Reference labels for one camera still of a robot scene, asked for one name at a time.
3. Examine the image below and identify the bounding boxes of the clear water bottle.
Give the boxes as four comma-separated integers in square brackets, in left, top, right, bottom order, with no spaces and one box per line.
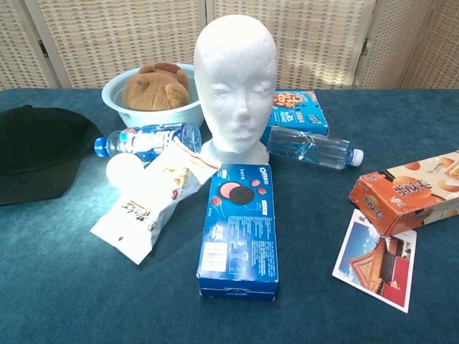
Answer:
[264,125,364,172]

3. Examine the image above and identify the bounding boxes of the black baseball cap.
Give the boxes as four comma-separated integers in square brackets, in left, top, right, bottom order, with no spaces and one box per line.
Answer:
[0,105,105,207]

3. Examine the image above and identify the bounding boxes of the brown plush toy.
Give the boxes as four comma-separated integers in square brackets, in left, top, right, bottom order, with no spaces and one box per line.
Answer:
[122,62,191,111]

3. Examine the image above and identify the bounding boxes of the woven folding screen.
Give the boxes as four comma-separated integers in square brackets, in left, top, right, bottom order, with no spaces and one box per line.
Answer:
[0,0,459,91]

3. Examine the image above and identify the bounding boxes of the white ball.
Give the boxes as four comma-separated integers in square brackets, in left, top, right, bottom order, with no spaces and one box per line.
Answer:
[105,153,146,189]

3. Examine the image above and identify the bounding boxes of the white snack bag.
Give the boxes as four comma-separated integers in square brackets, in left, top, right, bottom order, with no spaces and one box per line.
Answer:
[90,138,222,266]

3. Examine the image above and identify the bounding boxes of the light blue plastic basin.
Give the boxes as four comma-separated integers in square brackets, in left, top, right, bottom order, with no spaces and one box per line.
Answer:
[101,62,202,129]

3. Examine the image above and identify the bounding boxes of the white foam mannequin head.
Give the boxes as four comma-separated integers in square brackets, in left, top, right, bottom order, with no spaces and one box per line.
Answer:
[193,14,278,166]

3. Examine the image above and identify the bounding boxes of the water bottle with blue label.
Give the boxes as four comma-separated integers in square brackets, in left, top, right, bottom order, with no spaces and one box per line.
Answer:
[93,123,202,163]

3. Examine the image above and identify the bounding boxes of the blue chocolate chip cookie box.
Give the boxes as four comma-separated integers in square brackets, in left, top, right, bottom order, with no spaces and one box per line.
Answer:
[260,89,330,144]

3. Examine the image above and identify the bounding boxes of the orange egg roll box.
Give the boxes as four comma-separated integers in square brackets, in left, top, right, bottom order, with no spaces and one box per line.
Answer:
[349,150,459,237]

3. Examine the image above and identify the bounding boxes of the blue Oreo box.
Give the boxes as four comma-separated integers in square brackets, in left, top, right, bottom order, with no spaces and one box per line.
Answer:
[196,163,280,302]

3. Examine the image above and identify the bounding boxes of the palace photo postcard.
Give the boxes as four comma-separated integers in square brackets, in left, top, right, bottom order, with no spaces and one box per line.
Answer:
[331,209,418,315]

